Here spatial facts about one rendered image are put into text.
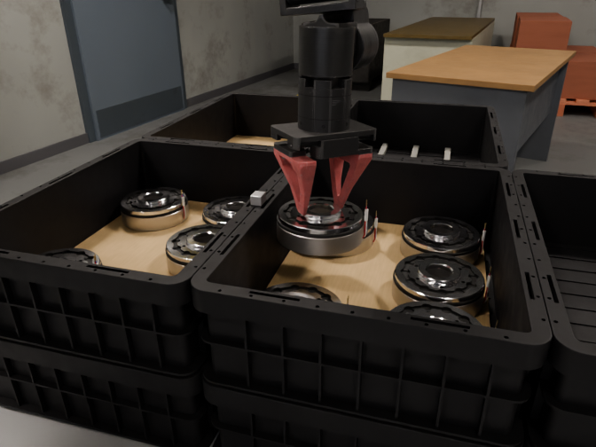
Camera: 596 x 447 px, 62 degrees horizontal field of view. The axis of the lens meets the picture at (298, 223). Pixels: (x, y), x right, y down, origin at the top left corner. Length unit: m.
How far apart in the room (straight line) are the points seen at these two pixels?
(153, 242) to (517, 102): 2.07
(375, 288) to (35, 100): 3.67
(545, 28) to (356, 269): 4.71
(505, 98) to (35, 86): 3.10
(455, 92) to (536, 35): 2.71
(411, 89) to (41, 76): 2.64
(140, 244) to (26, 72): 3.37
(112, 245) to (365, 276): 0.36
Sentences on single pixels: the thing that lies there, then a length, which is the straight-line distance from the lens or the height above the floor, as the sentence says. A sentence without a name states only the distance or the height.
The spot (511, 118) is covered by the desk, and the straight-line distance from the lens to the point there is 2.58.
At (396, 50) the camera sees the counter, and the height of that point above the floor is 0.62.
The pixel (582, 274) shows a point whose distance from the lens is 0.74.
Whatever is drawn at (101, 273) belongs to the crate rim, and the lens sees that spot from 0.50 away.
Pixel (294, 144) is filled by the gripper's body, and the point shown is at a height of 1.02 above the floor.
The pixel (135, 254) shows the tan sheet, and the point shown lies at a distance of 0.73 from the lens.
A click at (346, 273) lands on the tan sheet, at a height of 0.83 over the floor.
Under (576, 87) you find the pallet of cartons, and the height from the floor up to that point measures 0.27.
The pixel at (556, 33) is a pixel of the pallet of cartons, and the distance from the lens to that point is 5.28.
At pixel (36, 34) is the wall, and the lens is 4.14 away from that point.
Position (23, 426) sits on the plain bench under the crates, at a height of 0.70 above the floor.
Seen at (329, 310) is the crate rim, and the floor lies 0.93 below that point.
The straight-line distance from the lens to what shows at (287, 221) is 0.57.
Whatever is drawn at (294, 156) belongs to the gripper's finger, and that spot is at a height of 1.00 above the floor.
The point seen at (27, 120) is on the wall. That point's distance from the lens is 4.08.
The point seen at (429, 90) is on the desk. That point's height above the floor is 0.67.
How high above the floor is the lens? 1.17
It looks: 26 degrees down
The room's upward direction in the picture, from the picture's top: 1 degrees counter-clockwise
